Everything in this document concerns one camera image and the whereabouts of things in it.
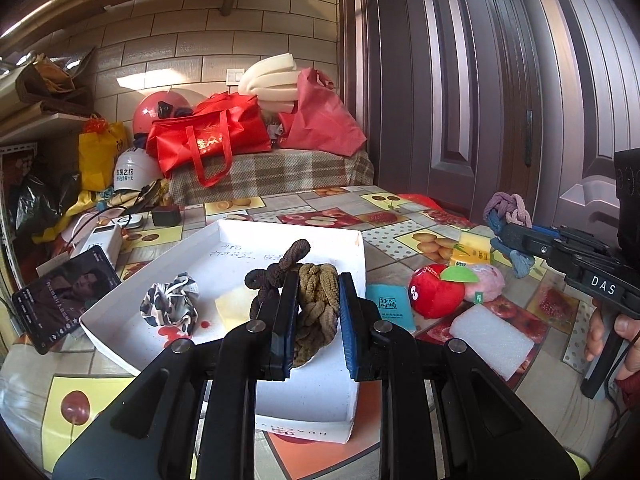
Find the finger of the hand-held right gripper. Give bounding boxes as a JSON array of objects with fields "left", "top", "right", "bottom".
[
  {"left": 500, "top": 222, "right": 583, "bottom": 273},
  {"left": 530, "top": 225, "right": 601, "bottom": 251}
]

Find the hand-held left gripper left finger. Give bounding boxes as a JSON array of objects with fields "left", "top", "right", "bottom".
[{"left": 52, "top": 272, "right": 301, "bottom": 480}]

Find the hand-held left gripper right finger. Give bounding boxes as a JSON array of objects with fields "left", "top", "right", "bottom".
[{"left": 337, "top": 272, "right": 583, "bottom": 480}]

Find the purple blue braided scrunchie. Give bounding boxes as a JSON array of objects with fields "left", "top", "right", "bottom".
[{"left": 482, "top": 191, "right": 537, "bottom": 280}]

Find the tan braided hair tie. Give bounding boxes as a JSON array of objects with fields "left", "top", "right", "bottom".
[{"left": 292, "top": 262, "right": 343, "bottom": 368}]

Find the teal tissue packet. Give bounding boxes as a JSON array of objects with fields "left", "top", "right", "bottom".
[{"left": 365, "top": 284, "right": 418, "bottom": 333}]

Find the pink plush puff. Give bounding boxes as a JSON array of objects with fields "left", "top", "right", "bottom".
[{"left": 465, "top": 262, "right": 507, "bottom": 303}]

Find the pale yellow foam piece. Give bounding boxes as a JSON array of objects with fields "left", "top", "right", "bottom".
[{"left": 214, "top": 287, "right": 261, "bottom": 333}]

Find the yellow drink carton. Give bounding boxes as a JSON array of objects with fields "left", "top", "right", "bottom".
[{"left": 449, "top": 242, "right": 493, "bottom": 268}]

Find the dark brown braided hair tie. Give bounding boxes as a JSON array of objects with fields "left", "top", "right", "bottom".
[{"left": 243, "top": 238, "right": 313, "bottom": 321}]

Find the white cardboard box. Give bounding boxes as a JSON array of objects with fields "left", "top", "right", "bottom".
[{"left": 79, "top": 219, "right": 368, "bottom": 446}]

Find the red apple plush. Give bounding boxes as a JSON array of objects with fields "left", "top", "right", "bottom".
[{"left": 407, "top": 262, "right": 481, "bottom": 320}]

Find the white foam block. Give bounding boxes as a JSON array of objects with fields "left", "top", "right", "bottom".
[{"left": 449, "top": 304, "right": 536, "bottom": 381}]

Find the black white patterned scrunchie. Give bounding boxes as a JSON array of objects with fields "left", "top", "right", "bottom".
[{"left": 140, "top": 272, "right": 201, "bottom": 336}]

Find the person's right hand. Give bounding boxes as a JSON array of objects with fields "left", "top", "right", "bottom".
[{"left": 585, "top": 305, "right": 640, "bottom": 381}]

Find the red printed bag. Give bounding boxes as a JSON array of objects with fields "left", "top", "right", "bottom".
[{"left": 397, "top": 192, "right": 453, "bottom": 213}]

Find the brown metal door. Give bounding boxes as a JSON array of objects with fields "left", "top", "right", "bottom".
[
  {"left": 367, "top": 0, "right": 546, "bottom": 216},
  {"left": 530, "top": 0, "right": 640, "bottom": 241}
]

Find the plaid covered cabinet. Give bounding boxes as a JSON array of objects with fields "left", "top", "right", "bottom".
[{"left": 167, "top": 149, "right": 375, "bottom": 206}]

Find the fruit print tablecloth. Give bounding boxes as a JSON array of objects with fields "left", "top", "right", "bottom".
[{"left": 0, "top": 185, "right": 621, "bottom": 480}]

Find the black charger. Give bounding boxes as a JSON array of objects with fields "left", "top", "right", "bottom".
[{"left": 151, "top": 205, "right": 182, "bottom": 227}]

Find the small white gadget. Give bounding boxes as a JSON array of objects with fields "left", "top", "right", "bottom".
[{"left": 107, "top": 212, "right": 146, "bottom": 231}]

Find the white power bank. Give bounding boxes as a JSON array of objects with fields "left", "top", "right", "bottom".
[{"left": 75, "top": 223, "right": 124, "bottom": 268}]

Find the red tote bag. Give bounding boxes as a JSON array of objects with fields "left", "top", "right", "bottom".
[{"left": 145, "top": 92, "right": 273, "bottom": 188}]

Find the pink-red nonwoven bag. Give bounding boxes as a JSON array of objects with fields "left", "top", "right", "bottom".
[{"left": 277, "top": 67, "right": 368, "bottom": 157}]

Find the white helmet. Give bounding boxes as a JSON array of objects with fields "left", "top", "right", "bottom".
[{"left": 112, "top": 149, "right": 163, "bottom": 193}]

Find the black smartphone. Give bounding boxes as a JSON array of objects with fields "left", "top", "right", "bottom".
[{"left": 11, "top": 245, "right": 122, "bottom": 356}]

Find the yellow cloth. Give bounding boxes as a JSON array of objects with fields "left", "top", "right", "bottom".
[{"left": 32, "top": 180, "right": 171, "bottom": 246}]

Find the white foam roll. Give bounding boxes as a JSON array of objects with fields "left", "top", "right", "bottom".
[{"left": 237, "top": 52, "right": 301, "bottom": 116}]

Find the yellow bag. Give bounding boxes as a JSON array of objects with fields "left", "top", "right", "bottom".
[{"left": 77, "top": 115, "right": 130, "bottom": 192}]

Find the red helmet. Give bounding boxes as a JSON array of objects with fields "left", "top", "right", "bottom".
[{"left": 131, "top": 87, "right": 196, "bottom": 136}]

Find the black plastic bag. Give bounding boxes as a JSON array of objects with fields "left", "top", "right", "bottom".
[{"left": 10, "top": 172, "right": 83, "bottom": 241}]

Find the cardboard stack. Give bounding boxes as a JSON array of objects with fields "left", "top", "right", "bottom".
[{"left": 15, "top": 47, "right": 98, "bottom": 116}]

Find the white cable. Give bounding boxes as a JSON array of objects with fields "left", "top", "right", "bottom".
[{"left": 60, "top": 210, "right": 121, "bottom": 256}]

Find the wall shelf board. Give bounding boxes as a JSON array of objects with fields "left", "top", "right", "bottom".
[{"left": 0, "top": 110, "right": 93, "bottom": 161}]

